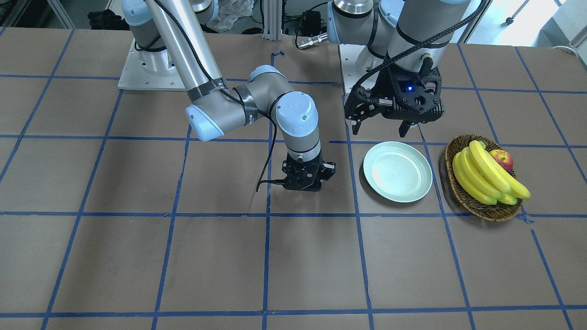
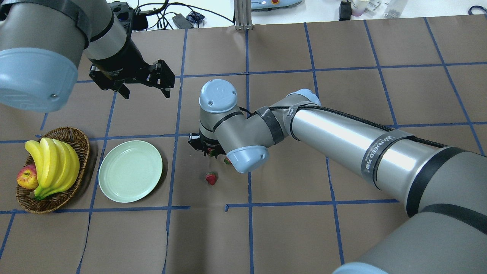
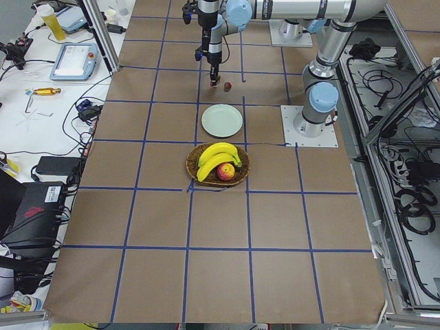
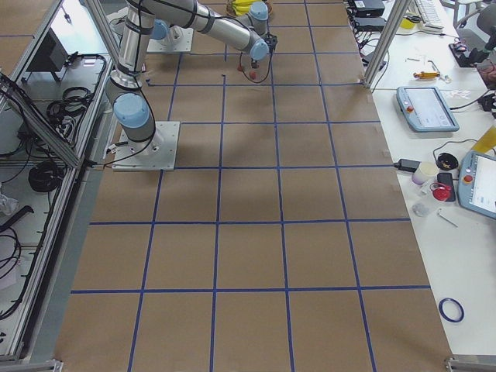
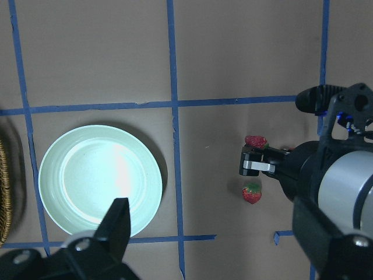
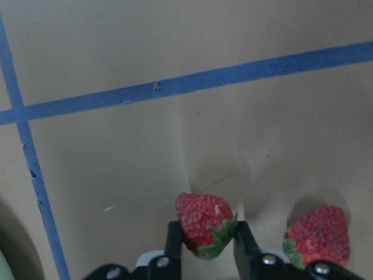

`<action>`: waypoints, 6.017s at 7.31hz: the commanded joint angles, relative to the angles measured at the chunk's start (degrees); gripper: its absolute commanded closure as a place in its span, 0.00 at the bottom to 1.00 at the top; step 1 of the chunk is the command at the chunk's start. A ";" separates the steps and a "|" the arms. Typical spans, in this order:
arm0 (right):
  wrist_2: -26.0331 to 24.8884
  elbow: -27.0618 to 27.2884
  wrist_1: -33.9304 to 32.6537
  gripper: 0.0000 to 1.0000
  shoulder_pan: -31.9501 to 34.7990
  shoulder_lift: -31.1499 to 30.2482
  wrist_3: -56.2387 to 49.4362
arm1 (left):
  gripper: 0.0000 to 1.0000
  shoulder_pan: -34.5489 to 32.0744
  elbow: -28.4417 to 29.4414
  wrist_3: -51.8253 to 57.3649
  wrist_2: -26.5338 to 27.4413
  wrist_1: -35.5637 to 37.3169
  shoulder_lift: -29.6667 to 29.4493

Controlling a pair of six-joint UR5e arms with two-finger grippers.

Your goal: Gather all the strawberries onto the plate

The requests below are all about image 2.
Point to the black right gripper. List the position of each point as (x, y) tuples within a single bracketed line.
[(206, 146)]

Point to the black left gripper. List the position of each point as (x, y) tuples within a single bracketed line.
[(122, 61)]

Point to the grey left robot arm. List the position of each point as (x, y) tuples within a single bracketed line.
[(43, 41)]

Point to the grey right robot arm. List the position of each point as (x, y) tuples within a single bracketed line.
[(443, 188)]

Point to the pale green round plate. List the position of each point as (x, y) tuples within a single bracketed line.
[(130, 171)]

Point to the black power adapter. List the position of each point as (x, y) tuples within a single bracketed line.
[(181, 22)]

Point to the yellow banana bunch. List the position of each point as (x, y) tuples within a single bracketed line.
[(57, 165)]

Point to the brown wicker basket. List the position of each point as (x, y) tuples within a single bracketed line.
[(80, 142)]

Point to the blue teach pendant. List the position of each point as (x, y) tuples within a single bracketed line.
[(266, 5)]

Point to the red yellow apple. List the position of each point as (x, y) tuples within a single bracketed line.
[(27, 177)]

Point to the aluminium frame post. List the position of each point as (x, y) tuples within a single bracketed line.
[(242, 14)]

